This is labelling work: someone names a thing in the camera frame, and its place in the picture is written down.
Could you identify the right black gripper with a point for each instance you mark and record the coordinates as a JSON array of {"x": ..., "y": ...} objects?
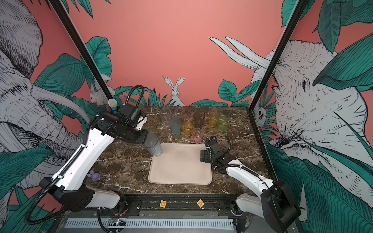
[{"x": 206, "y": 157}]

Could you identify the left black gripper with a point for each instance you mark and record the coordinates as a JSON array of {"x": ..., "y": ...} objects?
[{"x": 144, "y": 133}]

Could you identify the beige rectangular tray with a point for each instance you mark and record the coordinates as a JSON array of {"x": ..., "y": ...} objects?
[{"x": 180, "y": 164}]

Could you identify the grey-blue translucent glass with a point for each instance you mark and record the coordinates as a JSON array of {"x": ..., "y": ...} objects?
[{"x": 152, "y": 144}]

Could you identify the clear tall glass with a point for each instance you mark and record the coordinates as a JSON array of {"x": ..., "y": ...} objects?
[{"x": 165, "y": 115}]

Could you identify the light green translucent glass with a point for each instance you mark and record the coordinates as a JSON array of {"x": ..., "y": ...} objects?
[{"x": 151, "y": 127}]

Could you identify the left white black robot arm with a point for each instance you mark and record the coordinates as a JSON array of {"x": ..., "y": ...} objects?
[{"x": 67, "y": 185}]

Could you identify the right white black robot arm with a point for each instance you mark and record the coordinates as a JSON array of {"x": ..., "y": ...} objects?
[{"x": 273, "y": 200}]

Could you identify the pink short glass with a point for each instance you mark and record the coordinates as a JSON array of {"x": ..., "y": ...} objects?
[{"x": 198, "y": 135}]

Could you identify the toy microphone on black stand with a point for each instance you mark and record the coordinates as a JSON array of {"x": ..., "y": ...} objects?
[{"x": 113, "y": 104}]

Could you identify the green short glass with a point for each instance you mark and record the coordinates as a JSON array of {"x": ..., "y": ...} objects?
[{"x": 223, "y": 124}]

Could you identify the amber short glass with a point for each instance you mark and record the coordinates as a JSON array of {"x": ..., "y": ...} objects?
[{"x": 187, "y": 127}]

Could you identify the dark smoky tall glass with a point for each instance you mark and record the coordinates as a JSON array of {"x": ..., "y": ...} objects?
[{"x": 199, "y": 118}]

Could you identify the yellow tall glass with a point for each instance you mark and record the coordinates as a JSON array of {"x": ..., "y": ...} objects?
[{"x": 213, "y": 116}]

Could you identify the teal frosted glass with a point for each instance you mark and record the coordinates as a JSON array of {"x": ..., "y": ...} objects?
[{"x": 175, "y": 126}]

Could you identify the orange diamond tag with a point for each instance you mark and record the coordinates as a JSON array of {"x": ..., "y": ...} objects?
[{"x": 200, "y": 203}]

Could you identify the purple small toy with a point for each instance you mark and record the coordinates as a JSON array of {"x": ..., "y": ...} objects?
[{"x": 94, "y": 176}]

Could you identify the orange square tag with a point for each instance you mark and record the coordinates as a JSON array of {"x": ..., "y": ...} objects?
[{"x": 163, "y": 204}]

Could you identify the white ventilated strip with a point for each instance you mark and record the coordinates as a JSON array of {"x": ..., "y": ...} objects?
[{"x": 138, "y": 223}]

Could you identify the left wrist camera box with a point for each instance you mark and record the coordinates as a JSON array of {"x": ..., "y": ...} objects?
[{"x": 132, "y": 115}]

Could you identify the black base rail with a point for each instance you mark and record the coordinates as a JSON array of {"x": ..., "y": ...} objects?
[{"x": 132, "y": 204}]

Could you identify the left black frame post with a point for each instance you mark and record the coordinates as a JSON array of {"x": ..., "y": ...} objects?
[{"x": 63, "y": 15}]

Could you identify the black frame post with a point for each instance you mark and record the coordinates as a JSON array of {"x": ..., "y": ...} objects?
[
  {"x": 295, "y": 16},
  {"x": 63, "y": 15}
]

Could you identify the right black frame post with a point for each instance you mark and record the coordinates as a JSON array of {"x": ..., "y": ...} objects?
[{"x": 295, "y": 16}]

